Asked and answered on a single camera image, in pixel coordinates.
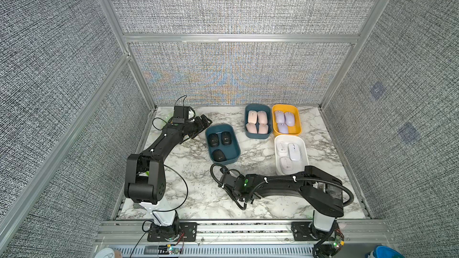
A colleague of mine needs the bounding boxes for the black mouse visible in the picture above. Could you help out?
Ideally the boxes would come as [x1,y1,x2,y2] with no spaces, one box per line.
[221,131,233,146]
[212,149,227,162]
[208,133,220,148]

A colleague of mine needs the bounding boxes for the yellow storage box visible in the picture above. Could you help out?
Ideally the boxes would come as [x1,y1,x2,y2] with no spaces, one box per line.
[272,104,302,136]

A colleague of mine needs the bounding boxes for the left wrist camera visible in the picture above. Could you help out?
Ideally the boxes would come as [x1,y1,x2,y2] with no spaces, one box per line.
[172,105,190,124]

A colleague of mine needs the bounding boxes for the white mouse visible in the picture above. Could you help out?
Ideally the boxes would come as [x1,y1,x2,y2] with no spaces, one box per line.
[276,142,289,156]
[280,156,294,175]
[288,143,301,161]

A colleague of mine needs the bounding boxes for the teal storage box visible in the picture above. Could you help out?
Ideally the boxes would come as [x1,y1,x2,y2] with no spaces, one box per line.
[244,103,273,140]
[205,124,241,165]

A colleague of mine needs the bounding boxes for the pink mouse top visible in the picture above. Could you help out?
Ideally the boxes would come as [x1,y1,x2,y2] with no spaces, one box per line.
[257,111,268,124]

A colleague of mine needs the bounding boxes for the peach pink mouse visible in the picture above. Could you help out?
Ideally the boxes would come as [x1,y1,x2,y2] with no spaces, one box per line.
[247,110,258,124]

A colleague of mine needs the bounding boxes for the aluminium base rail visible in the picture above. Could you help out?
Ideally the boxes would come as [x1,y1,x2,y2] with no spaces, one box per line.
[89,218,395,258]

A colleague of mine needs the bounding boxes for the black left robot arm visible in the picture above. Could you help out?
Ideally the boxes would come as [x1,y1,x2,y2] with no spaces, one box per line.
[124,106,212,235]

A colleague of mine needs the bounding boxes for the blue round object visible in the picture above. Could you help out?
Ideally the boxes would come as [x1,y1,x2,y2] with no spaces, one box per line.
[365,246,404,258]

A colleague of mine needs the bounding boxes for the white storage box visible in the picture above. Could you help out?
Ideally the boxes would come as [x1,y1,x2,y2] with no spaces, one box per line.
[274,135,309,175]

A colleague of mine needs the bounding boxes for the white round object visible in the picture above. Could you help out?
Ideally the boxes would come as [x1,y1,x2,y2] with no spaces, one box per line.
[94,247,123,258]

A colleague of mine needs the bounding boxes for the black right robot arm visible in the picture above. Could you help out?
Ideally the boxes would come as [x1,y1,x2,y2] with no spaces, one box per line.
[210,163,355,232]

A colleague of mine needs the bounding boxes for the purple mouse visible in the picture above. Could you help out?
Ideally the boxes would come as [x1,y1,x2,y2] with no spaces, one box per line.
[274,111,285,124]
[284,112,295,127]
[277,123,289,134]

